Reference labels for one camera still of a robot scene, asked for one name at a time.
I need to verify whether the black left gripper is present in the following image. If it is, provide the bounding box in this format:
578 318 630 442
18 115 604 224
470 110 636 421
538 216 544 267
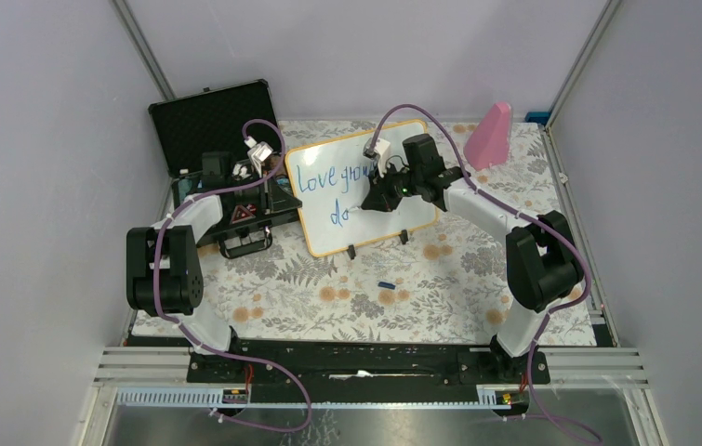
226 166 301 214

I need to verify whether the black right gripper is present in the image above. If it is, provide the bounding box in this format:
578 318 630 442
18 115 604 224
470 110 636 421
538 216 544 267
363 161 423 213

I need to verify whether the yellow framed whiteboard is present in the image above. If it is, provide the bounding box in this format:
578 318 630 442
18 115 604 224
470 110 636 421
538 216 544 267
285 130 439 257

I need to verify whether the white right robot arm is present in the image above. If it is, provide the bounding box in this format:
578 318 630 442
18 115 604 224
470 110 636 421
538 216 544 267
361 134 585 383

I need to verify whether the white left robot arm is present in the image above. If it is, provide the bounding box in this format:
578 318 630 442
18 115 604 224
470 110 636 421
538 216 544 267
126 147 301 382

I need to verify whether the red black all-in triangle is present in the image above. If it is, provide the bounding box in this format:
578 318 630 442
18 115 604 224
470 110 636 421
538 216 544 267
230 204 257 225

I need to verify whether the pink wedge eraser block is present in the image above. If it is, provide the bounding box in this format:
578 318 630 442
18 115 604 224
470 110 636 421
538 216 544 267
463 101 512 171

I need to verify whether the black poker chip case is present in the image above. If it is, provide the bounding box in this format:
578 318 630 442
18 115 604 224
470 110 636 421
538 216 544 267
148 79 298 259

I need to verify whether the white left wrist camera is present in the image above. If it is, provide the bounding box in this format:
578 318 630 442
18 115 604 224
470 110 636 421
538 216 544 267
244 137 273 177

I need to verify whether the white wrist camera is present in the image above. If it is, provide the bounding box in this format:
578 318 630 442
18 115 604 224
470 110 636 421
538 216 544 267
244 137 273 177
363 138 391 177

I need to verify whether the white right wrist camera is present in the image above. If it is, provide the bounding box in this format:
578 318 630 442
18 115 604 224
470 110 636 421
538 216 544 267
363 138 391 177

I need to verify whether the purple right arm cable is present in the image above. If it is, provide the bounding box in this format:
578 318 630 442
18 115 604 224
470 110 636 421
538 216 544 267
372 103 604 444

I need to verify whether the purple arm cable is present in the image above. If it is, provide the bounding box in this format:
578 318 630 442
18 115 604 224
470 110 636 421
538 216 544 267
372 103 604 444
152 118 313 432

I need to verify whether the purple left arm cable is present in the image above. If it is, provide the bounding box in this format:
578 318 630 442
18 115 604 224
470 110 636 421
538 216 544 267
152 118 313 432

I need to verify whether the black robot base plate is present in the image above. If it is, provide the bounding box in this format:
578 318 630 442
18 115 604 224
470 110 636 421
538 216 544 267
187 339 550 404

